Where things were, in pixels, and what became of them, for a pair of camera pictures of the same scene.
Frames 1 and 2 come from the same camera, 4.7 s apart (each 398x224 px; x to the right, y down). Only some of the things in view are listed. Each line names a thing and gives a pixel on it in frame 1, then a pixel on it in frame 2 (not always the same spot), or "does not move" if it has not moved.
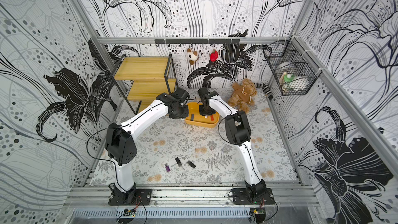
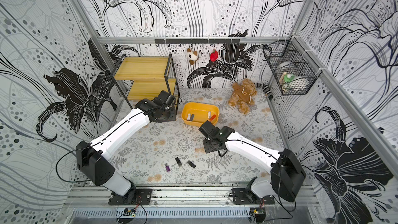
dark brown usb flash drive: [193, 166] does not move
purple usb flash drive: [167, 167] does not move
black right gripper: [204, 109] to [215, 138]
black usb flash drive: [178, 162] does not move
